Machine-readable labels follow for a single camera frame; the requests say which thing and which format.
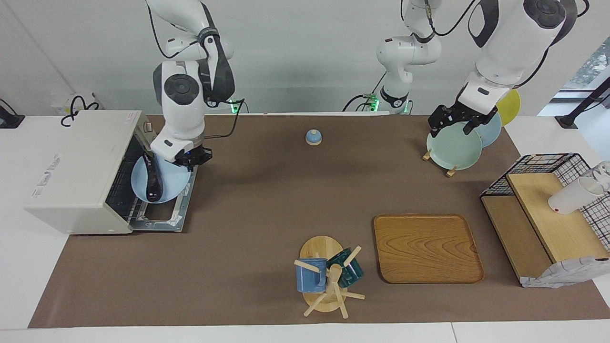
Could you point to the black camera stand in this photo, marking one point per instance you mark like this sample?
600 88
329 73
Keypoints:
567 121

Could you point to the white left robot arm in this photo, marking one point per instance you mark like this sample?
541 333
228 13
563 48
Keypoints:
505 52

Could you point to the pale green plate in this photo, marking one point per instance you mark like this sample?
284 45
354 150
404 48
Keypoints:
452 150

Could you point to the dark purple eggplant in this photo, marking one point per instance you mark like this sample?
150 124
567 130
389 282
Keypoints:
153 181

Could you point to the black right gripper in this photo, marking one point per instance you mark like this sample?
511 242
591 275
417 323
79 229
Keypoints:
195 155

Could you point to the white cup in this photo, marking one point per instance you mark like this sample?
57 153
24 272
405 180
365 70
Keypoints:
572 197

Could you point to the wooden shelf unit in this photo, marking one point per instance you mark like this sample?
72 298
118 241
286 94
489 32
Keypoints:
562 228

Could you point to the brown table mat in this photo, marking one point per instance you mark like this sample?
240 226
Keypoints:
262 262

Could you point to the clear glass cup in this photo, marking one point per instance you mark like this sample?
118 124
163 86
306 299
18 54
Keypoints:
604 170

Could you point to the black desk mount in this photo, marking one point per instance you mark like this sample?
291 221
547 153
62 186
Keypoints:
9 121

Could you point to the blue mug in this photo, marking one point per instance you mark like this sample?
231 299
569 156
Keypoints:
310 278

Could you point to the dark green mug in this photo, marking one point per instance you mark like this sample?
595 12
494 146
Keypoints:
350 274

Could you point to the yellow plate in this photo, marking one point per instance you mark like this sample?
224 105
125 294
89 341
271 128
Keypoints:
510 107

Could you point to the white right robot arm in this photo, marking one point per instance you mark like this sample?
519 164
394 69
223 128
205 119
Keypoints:
183 105

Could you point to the glass oven door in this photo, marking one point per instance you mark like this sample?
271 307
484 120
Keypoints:
157 226

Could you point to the light blue round plate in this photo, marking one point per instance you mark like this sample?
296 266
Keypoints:
174 183

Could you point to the wooden serving tray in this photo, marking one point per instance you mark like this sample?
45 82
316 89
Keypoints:
429 247

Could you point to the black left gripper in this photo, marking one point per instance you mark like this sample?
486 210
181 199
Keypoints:
455 114

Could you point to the light blue racked plate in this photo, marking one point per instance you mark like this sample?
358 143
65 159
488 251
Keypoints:
493 133

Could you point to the cream toaster oven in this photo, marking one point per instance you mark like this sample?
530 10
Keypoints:
71 166

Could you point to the wooden dish rack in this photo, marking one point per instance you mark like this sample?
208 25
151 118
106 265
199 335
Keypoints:
452 171

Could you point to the wooden mug tree stand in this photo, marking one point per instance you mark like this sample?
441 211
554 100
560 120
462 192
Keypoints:
319 247

